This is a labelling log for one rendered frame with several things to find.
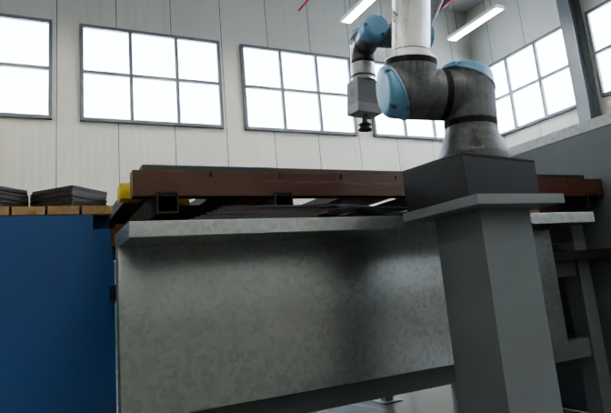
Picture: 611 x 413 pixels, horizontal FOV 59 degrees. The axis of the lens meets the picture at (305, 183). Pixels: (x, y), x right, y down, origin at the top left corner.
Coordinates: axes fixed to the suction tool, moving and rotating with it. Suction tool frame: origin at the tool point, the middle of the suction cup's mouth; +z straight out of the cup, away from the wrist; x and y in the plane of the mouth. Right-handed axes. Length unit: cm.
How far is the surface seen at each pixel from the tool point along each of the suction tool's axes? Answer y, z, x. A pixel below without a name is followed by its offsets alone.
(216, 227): 54, 34, 28
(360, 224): 20.9, 32.3, 28.3
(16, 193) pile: 91, 21, -28
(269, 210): 40, 29, 21
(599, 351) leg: -87, 68, 6
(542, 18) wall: -879, -532, -610
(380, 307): 6, 51, 13
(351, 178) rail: 10.3, 17.2, 7.9
